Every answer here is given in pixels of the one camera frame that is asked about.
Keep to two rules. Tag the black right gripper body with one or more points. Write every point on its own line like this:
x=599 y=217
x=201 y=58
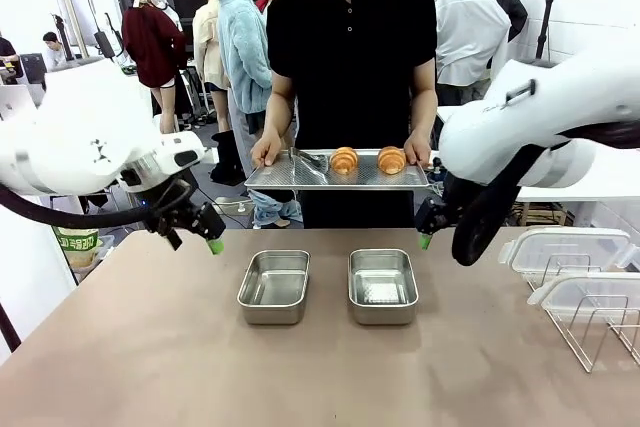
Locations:
x=432 y=217

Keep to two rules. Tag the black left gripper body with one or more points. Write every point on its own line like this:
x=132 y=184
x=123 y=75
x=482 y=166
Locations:
x=202 y=221

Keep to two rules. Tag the golden croissant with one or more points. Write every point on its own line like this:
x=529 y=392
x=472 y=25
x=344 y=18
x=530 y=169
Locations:
x=344 y=160
x=391 y=160

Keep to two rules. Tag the perforated metal tray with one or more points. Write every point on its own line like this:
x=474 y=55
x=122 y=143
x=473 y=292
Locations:
x=365 y=178

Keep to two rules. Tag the rectangular steel container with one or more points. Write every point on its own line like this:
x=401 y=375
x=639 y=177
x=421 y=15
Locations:
x=274 y=314
x=383 y=316

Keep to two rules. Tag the metal tongs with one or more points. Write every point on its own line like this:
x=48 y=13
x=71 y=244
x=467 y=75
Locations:
x=312 y=161

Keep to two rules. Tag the white plastic container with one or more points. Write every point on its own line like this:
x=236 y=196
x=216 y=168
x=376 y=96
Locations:
x=590 y=292

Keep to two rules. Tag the person's right forearm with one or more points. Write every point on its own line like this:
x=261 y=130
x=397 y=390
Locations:
x=279 y=112

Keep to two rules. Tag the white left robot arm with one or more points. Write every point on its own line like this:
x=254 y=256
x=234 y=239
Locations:
x=75 y=137

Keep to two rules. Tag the person's left forearm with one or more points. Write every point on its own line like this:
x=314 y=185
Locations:
x=424 y=107

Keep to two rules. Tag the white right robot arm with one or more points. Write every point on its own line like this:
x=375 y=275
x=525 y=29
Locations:
x=550 y=102

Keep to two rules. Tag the clear plastic lidded containers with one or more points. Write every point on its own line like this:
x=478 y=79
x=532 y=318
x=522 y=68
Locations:
x=565 y=244

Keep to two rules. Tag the person's left hand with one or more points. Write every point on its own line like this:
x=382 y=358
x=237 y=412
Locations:
x=419 y=149

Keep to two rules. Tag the person's right hand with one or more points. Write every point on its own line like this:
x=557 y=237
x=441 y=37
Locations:
x=266 y=149

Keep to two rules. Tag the blue jeans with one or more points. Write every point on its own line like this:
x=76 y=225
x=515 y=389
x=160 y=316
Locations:
x=272 y=209

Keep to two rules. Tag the green snack bag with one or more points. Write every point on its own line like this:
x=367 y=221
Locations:
x=75 y=249

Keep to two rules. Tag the person's torso in black shirt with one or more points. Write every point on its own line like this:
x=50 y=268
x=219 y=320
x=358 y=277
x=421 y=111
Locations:
x=350 y=72

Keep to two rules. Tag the mannequin in cream jacket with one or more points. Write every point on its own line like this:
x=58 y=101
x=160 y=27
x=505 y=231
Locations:
x=207 y=47

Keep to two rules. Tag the mannequin in white shirt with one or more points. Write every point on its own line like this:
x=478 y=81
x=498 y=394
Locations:
x=470 y=42

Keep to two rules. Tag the mannequin in maroon sweater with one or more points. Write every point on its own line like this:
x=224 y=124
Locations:
x=152 y=47

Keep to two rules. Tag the black tripod stand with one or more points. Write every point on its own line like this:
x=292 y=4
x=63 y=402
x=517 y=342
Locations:
x=546 y=22

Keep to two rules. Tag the background person in white shirt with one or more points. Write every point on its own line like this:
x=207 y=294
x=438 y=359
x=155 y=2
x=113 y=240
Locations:
x=52 y=49

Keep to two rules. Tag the background person in black shirt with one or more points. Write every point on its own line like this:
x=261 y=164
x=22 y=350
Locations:
x=7 y=54

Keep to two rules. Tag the silver light stand pole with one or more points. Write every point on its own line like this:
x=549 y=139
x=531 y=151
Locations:
x=67 y=2

